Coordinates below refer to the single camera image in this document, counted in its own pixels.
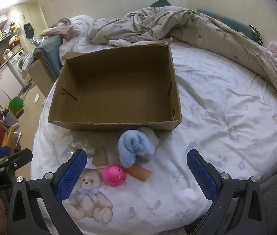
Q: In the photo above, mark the black white checkered cloth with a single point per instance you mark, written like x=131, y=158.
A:
x=256, y=33

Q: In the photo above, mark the beige scrunchie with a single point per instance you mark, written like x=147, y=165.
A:
x=82, y=144

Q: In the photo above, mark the teal pillow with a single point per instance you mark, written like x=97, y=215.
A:
x=228, y=20
x=160, y=3

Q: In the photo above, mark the white washing machine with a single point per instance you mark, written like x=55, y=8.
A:
x=16, y=63

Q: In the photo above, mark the pink rubber toy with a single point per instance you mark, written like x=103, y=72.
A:
x=112, y=175

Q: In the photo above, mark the floral quilted blanket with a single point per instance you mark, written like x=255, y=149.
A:
x=202, y=27

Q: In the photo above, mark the grey bin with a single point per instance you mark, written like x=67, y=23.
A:
x=10, y=117

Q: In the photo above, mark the blue fluffy sock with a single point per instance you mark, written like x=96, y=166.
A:
x=133, y=146

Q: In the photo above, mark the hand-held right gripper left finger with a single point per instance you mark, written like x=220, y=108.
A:
x=72, y=175

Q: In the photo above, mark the white plush toy blue stripe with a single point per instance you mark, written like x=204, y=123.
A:
x=153, y=137

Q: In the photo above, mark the brown bedside cabinet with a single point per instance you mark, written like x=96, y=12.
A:
x=39, y=78

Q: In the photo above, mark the grey plush toy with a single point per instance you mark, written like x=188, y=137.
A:
x=62, y=22

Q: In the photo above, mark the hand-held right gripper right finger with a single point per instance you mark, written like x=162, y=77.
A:
x=202, y=176

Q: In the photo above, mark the white floral pillow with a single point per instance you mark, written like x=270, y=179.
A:
x=82, y=27

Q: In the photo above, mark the pink cloth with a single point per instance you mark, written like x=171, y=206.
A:
x=55, y=30

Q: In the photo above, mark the green bucket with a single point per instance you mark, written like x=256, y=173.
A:
x=15, y=102

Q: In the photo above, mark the black hanging bag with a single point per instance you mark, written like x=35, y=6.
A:
x=28, y=30

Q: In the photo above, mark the brown cardboard box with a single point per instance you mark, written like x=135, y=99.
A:
x=118, y=90

